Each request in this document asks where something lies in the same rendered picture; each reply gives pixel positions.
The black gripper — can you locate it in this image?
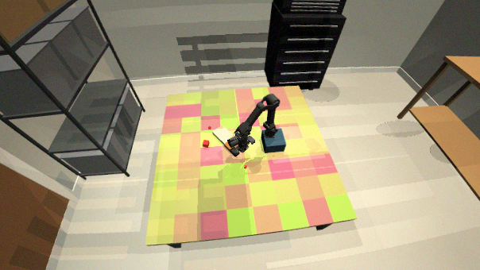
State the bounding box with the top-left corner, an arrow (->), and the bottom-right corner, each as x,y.
230,136 -> 255,156

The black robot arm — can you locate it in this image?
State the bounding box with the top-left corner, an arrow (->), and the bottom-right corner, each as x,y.
227,93 -> 281,148

